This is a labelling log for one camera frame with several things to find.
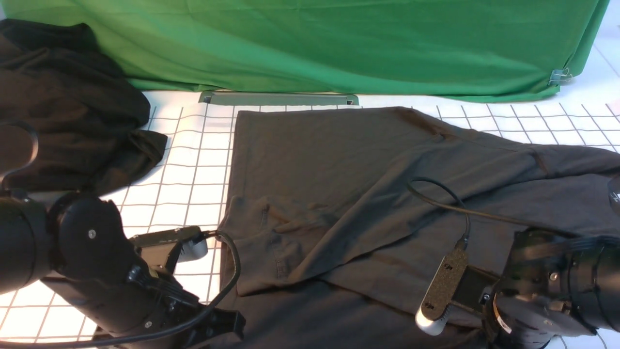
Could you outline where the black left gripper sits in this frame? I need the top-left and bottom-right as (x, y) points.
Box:
(42, 274), (246, 347)

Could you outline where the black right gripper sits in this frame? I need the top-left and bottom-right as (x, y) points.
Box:
(483, 228), (596, 349)

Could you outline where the gray long sleeve shirt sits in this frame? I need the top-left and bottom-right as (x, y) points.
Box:
(210, 108), (620, 349)

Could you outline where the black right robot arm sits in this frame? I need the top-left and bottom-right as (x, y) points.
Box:
(483, 227), (620, 349)

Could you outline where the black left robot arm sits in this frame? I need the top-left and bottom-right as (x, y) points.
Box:
(1, 191), (246, 349)

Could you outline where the silver binder clip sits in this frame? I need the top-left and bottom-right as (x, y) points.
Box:
(548, 67), (573, 86)

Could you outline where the black crumpled cloth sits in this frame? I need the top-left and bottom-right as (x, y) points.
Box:
(1, 18), (168, 196)

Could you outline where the green backdrop cloth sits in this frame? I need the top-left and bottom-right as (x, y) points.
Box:
(1, 0), (609, 102)

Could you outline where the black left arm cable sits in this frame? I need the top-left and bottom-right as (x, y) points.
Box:
(0, 121), (242, 349)

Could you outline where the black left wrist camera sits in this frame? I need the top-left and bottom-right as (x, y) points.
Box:
(129, 226), (208, 274)

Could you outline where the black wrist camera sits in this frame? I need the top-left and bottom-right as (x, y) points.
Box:
(416, 248), (500, 336)
(129, 226), (208, 274)

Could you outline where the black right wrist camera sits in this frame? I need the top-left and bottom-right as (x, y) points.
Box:
(416, 248), (500, 336)

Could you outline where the gray metal bracket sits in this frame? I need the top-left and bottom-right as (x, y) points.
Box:
(199, 91), (359, 106)

